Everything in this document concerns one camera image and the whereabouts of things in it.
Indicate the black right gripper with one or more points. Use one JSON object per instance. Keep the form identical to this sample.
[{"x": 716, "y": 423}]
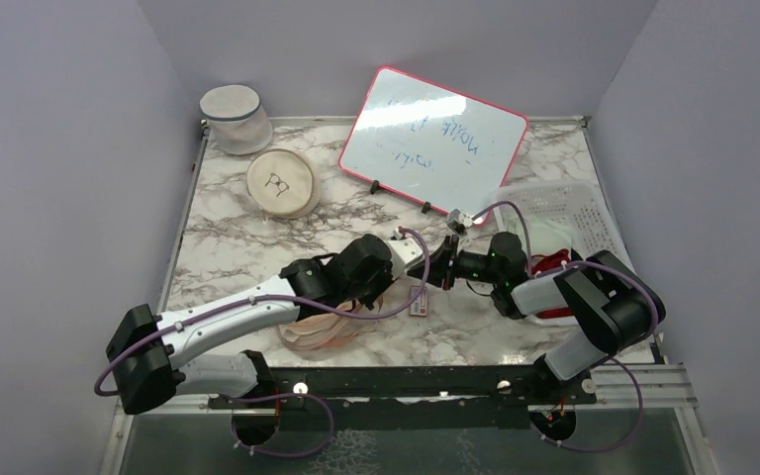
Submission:
[{"x": 440, "y": 268}]

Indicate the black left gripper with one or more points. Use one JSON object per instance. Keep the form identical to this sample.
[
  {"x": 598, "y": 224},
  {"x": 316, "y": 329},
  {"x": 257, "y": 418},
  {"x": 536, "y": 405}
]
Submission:
[{"x": 386, "y": 277}]

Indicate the floral mesh laundry bag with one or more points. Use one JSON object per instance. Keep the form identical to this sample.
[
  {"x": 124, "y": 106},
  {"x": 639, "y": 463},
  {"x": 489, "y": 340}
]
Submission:
[{"x": 321, "y": 331}]

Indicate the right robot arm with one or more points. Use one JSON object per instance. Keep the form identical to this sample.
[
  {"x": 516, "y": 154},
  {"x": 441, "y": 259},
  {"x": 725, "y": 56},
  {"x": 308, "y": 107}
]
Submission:
[{"x": 613, "y": 308}]

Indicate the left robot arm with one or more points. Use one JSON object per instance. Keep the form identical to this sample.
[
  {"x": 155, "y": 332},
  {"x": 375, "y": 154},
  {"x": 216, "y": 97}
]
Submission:
[{"x": 150, "y": 354}]

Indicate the white cylindrical mesh laundry bag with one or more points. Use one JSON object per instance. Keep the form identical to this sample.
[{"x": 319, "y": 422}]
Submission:
[{"x": 237, "y": 119}]

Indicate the red garment in basket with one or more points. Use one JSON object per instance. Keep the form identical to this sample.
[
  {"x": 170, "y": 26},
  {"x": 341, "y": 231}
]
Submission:
[{"x": 554, "y": 317}]

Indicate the white garment in basket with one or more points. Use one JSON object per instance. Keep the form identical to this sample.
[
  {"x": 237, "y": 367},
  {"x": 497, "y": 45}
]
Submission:
[{"x": 547, "y": 236}]

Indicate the pink-framed whiteboard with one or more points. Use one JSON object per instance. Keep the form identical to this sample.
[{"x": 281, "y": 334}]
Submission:
[{"x": 431, "y": 144}]

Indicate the black front mounting bar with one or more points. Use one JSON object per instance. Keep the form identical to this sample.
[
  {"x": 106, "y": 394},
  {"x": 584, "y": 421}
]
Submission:
[{"x": 397, "y": 398}]

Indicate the white plastic basket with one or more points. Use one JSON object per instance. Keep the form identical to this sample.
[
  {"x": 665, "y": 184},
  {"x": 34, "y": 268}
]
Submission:
[{"x": 576, "y": 204}]

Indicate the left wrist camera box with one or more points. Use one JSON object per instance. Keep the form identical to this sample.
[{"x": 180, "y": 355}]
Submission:
[{"x": 408, "y": 250}]

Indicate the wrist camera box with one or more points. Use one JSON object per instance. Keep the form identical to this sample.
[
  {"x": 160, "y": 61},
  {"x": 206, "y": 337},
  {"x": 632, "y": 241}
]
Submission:
[
  {"x": 408, "y": 250},
  {"x": 459, "y": 222}
]

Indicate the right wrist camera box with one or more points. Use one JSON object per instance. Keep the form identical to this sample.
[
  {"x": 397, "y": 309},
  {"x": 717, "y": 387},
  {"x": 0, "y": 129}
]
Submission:
[{"x": 459, "y": 222}]

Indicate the aluminium table edge rail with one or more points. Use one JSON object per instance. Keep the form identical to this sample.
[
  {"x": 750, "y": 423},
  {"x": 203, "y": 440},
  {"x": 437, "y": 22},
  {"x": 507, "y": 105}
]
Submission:
[{"x": 170, "y": 246}]

